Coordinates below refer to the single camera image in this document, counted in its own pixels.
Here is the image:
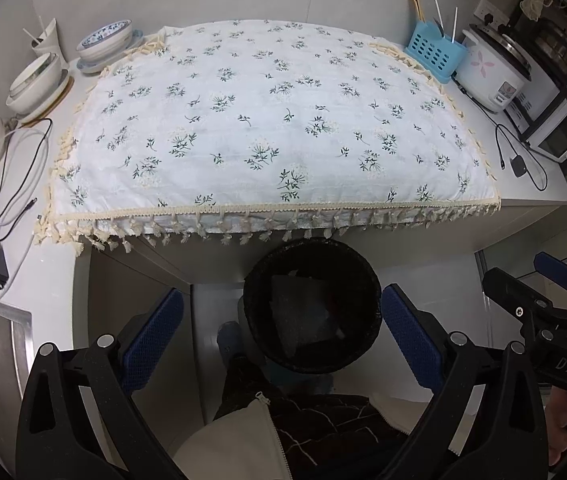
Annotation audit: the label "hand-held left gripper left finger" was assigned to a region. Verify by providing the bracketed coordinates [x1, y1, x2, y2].
[16, 287, 186, 480]

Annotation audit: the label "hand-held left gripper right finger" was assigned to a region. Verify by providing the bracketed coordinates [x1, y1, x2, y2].
[381, 284, 549, 480]

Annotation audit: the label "black trash bin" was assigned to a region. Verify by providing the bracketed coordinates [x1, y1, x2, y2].
[240, 237, 383, 375]

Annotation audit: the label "person's right hand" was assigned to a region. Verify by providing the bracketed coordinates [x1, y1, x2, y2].
[546, 389, 567, 467]

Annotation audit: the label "glass cabinet door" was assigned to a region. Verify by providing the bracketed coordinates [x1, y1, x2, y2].
[473, 230, 567, 286]

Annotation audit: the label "grey slipper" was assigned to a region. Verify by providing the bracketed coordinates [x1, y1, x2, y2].
[216, 321, 244, 361]

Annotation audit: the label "black plastic bag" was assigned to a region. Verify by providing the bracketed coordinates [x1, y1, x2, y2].
[269, 274, 350, 357]

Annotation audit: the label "person's dark patterned pants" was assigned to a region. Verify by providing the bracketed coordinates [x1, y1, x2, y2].
[213, 350, 414, 480]

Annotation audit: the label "white toaster oven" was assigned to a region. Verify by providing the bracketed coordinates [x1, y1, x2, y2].
[506, 67, 567, 163]

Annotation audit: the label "white rice cooker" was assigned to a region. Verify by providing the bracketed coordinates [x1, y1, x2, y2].
[451, 22, 534, 113]

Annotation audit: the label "metal steamer pot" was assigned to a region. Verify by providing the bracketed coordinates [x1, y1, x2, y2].
[533, 15, 567, 73]

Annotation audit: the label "blue plastic basket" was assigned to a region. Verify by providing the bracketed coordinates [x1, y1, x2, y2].
[406, 20, 467, 85]

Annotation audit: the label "white floral tasselled tablecloth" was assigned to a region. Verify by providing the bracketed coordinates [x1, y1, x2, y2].
[33, 19, 503, 256]

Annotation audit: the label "wooden bowl mat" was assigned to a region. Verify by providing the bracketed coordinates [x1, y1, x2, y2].
[13, 72, 74, 126]

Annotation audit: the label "blue patterned bowl on plate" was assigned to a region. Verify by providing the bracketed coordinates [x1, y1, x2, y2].
[76, 30, 146, 75]

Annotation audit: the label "white bowl on plate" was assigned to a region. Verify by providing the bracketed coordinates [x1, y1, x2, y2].
[6, 52, 64, 115]

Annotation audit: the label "white cup with sticks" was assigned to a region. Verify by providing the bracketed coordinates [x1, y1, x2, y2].
[23, 16, 71, 61]

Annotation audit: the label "black power adapter with cable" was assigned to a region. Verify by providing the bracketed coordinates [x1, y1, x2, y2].
[0, 127, 51, 306]

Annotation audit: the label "black charger cable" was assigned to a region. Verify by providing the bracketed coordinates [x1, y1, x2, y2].
[0, 117, 54, 243]

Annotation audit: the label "wall outlet with plug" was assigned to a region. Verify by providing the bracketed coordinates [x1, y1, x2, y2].
[473, 0, 509, 26]

